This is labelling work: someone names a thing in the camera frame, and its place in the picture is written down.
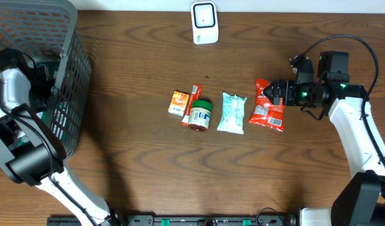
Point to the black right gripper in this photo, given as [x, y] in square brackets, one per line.
[291, 85]

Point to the red snack bag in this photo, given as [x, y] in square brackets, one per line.
[265, 113]

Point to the pale green tissue pack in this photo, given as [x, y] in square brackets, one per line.
[233, 112]

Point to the green lid seasoning jar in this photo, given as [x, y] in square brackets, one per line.
[200, 116]

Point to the small red stick packet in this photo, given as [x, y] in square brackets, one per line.
[195, 95]

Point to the small orange carton box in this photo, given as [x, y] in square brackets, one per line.
[178, 103]

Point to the green white packet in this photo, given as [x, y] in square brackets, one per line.
[51, 68]

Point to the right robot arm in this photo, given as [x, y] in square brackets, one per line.
[362, 202]

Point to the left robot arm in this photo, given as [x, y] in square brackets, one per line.
[31, 151]

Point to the white barcode scanner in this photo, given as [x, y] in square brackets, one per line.
[205, 25]

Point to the grey plastic mesh basket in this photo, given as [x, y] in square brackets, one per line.
[48, 28]

